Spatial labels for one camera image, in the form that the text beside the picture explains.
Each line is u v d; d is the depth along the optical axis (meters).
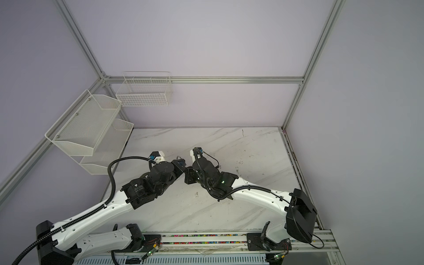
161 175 0.52
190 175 0.64
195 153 0.67
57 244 0.39
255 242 0.73
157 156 0.65
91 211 0.43
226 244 0.75
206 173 0.53
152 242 0.73
